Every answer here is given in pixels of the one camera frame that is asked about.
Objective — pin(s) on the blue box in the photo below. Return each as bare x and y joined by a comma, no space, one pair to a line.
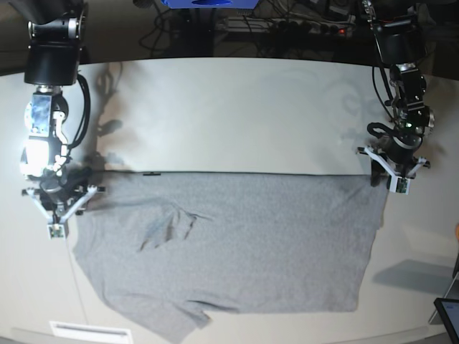
210,4

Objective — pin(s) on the grey T-shirt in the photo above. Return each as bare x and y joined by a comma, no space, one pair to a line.
163,251

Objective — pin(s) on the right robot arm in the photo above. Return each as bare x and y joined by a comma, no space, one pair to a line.
56,31

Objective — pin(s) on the white label strip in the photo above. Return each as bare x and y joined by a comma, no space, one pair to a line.
90,333

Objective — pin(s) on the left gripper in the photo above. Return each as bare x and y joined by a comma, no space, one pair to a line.
398,152

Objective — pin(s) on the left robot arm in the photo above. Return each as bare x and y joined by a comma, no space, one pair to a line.
400,46

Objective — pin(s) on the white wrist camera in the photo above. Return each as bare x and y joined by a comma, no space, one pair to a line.
57,231
399,185

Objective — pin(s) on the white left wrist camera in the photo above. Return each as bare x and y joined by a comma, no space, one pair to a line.
399,185

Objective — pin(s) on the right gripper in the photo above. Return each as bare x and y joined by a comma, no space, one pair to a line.
58,197

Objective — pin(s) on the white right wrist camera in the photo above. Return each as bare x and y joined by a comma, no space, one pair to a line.
57,231

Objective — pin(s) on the black tablet on stand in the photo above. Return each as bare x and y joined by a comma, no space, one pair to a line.
448,312

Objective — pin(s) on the black power strip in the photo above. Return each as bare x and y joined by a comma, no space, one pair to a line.
241,24

